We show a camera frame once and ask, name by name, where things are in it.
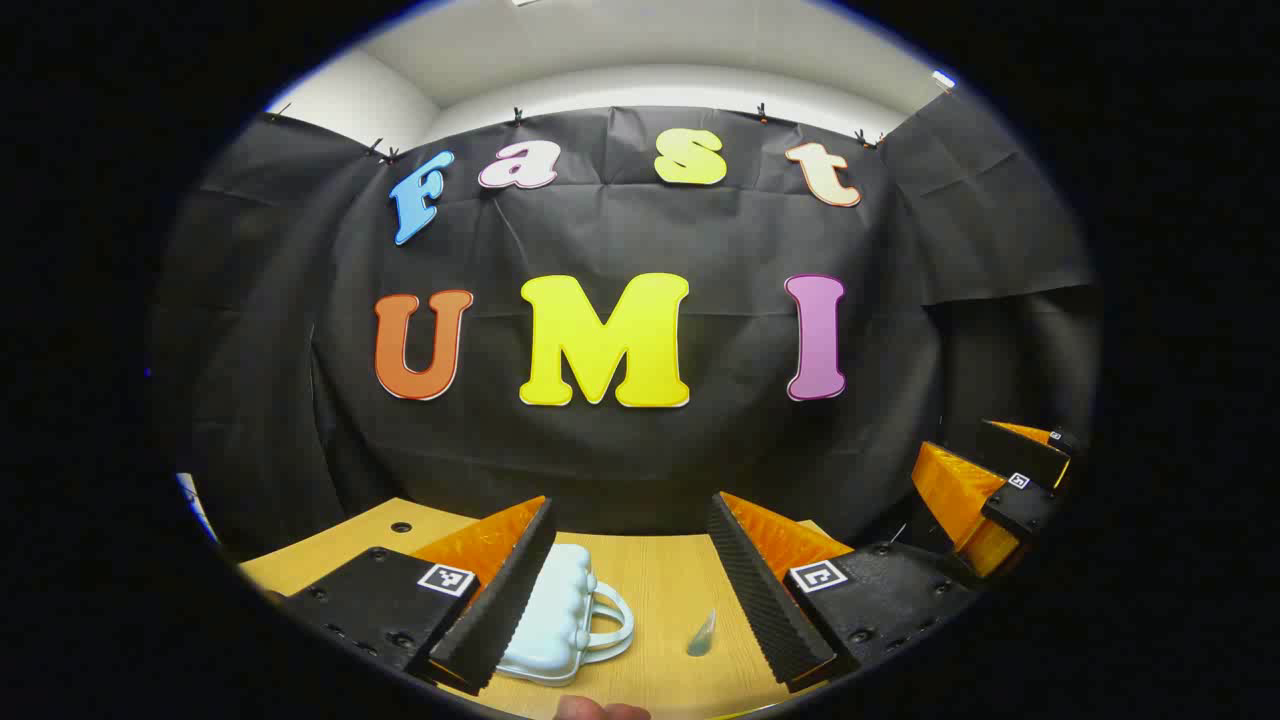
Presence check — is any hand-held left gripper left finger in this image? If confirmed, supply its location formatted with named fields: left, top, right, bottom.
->
left=262, top=495, right=558, bottom=697

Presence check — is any black backdrop cloth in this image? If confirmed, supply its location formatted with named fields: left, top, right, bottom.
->
left=150, top=88, right=1106, bottom=561

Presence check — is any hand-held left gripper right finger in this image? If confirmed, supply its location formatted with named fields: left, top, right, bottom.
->
left=706, top=491, right=986, bottom=693

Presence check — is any light blue small suitcase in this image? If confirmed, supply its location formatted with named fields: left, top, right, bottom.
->
left=495, top=543, right=636, bottom=688

